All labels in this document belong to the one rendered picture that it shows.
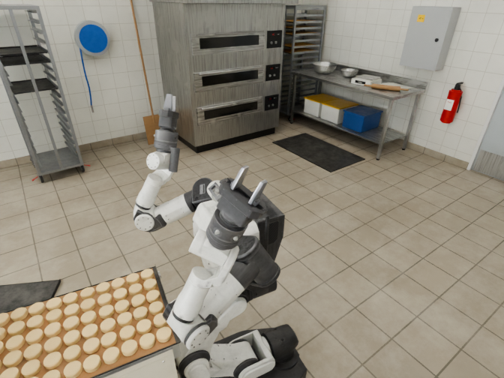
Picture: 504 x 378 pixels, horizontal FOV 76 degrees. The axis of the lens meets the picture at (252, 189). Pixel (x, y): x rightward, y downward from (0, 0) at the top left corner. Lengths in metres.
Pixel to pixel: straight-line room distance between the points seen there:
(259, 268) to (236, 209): 0.35
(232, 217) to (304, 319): 1.76
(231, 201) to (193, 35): 3.61
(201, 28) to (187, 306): 3.73
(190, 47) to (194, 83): 0.42
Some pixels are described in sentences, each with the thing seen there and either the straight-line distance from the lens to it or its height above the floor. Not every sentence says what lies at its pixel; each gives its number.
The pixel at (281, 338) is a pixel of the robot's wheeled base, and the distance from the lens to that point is 1.91.
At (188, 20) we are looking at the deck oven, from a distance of 4.24.
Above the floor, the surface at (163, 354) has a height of 0.83.
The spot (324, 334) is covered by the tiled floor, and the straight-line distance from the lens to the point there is 2.40.
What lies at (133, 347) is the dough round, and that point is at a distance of 1.24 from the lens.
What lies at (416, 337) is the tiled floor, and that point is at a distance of 2.58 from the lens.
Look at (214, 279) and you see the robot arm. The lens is 0.87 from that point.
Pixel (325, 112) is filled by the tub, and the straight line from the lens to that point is 5.40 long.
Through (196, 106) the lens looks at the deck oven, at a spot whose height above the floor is 0.67.
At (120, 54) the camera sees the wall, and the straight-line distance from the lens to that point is 5.04.
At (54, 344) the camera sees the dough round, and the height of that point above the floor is 0.92.
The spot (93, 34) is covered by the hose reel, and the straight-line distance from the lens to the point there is 4.79.
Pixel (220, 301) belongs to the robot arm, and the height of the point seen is 1.15.
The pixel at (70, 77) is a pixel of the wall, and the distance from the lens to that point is 4.95.
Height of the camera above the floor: 1.92
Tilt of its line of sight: 31 degrees down
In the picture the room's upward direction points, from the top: 1 degrees clockwise
